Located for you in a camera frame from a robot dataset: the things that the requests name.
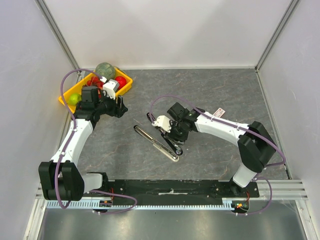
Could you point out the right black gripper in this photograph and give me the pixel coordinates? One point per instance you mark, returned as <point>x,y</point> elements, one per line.
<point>175,136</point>

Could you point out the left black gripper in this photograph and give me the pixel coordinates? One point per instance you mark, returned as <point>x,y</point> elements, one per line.
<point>118,110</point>

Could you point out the white black stapler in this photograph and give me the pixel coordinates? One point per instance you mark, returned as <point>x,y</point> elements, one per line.
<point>159,146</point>

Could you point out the red white staple box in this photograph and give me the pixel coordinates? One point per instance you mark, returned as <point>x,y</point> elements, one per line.
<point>219,113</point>

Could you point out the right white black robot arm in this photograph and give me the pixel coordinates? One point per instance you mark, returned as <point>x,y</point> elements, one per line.
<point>255,145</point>

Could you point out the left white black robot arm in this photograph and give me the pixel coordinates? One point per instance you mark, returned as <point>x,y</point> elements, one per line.
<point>60,178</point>

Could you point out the red apple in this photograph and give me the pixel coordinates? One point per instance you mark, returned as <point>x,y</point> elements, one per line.
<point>121,81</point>

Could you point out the red peach cluster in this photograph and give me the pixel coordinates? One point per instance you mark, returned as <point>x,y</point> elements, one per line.
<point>95,81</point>

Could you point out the green melon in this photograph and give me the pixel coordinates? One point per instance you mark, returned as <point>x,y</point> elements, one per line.
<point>106,70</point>

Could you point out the yellow plastic tray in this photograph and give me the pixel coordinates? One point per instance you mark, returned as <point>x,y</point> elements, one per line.
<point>125,85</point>

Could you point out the light green lime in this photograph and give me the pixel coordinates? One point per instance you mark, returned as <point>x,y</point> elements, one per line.
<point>74,99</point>

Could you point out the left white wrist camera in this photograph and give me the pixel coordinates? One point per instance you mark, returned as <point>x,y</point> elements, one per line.
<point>110,86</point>

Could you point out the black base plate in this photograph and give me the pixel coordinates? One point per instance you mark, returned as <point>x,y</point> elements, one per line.
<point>174,192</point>

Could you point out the slotted cable duct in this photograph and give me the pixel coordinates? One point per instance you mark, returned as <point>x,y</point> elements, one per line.
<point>96,204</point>

